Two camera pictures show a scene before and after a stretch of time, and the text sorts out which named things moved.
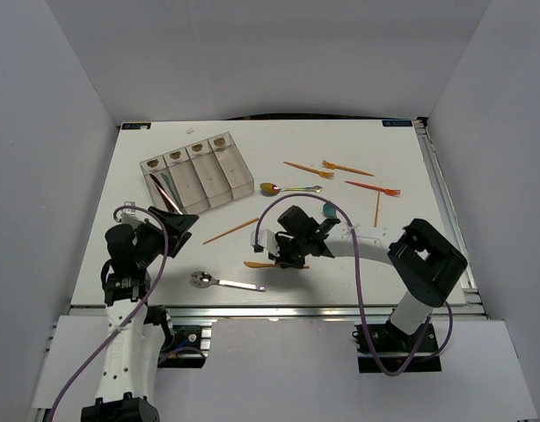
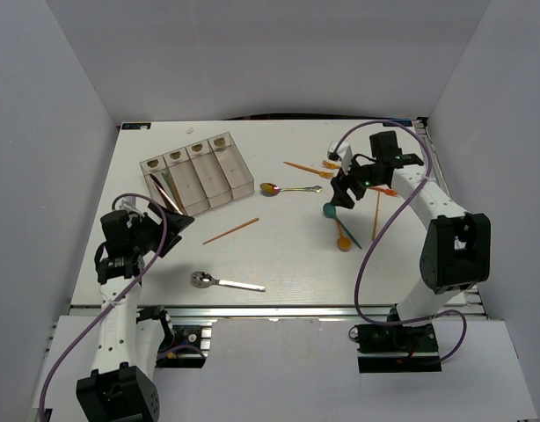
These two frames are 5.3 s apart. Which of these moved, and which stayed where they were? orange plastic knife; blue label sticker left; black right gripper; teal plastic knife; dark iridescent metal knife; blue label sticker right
Moved: orange plastic knife; black right gripper
Stayed: teal plastic knife; blue label sticker right; blue label sticker left; dark iridescent metal knife
